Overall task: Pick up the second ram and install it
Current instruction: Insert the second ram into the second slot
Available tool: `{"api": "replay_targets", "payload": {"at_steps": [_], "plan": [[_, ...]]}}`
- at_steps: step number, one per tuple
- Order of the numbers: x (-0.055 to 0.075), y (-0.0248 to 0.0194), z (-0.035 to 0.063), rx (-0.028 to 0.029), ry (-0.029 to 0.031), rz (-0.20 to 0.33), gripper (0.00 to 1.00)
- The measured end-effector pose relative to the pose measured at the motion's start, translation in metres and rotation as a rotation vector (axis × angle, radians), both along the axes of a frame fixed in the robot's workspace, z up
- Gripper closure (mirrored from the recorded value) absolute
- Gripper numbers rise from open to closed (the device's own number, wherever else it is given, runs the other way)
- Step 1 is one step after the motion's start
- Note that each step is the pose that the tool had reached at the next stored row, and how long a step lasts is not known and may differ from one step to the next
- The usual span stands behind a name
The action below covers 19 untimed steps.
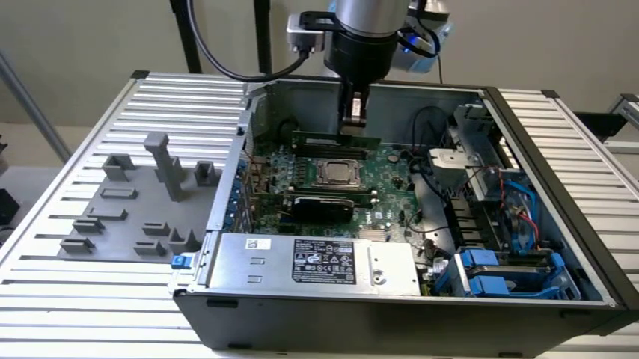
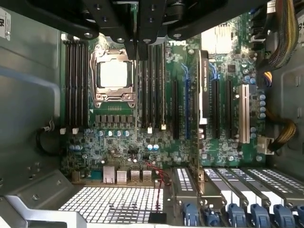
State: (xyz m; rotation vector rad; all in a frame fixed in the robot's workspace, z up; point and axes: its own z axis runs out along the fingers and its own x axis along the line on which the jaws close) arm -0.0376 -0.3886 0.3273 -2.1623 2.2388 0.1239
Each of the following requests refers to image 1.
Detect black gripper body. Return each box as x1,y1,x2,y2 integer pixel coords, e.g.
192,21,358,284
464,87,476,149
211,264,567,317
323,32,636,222
323,31,399,85

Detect green RAM stick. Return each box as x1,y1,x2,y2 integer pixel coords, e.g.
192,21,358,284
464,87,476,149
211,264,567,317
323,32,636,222
291,129,382,150

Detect black RAM slots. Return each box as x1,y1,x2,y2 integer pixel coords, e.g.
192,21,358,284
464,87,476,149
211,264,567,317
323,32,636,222
292,146,370,160
284,185,376,200

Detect CPU in socket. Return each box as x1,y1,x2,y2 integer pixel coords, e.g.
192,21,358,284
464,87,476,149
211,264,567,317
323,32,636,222
312,158,367,187

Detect black stand pole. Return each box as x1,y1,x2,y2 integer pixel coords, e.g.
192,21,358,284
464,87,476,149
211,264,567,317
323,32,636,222
252,0,275,74
171,0,203,74

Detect silver disk bay cage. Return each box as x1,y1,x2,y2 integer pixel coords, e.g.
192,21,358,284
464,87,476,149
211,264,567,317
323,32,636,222
447,102,506,205

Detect green motherboard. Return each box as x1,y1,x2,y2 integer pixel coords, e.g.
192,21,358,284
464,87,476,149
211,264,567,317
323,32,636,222
241,142,426,242

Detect silver power supply unit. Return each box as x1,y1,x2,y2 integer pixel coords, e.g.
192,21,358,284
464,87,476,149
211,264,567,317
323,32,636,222
204,232,422,297

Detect blue drive caddy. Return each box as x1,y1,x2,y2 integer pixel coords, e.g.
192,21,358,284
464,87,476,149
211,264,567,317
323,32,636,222
432,245,564,299

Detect grey parts rack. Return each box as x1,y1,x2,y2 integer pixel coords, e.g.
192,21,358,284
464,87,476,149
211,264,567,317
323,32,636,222
56,132,224,263

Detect black open PC case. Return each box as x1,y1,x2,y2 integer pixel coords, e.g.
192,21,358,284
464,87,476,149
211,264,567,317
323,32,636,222
171,73,628,352

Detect grey metal pole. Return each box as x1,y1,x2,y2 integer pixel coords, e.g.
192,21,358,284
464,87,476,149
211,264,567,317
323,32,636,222
0,48,72,164

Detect black box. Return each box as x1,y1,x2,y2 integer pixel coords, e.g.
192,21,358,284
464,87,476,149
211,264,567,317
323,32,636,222
0,188,21,227

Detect black wire loop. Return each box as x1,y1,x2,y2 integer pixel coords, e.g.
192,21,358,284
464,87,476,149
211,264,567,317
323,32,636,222
410,105,454,153

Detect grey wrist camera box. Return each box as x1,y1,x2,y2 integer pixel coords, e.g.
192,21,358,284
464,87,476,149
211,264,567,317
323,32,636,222
284,11,335,52

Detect silver metal bracket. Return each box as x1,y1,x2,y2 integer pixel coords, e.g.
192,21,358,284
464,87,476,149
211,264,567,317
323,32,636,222
427,147,482,190

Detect thick black cable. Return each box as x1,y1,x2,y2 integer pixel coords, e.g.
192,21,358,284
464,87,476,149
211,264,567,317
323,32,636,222
187,0,312,82

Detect red wire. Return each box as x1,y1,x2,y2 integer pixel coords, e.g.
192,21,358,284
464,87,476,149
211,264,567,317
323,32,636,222
467,166,542,248

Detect aluminium frame profile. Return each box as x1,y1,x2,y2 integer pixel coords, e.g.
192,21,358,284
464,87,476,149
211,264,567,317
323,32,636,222
602,93,639,153

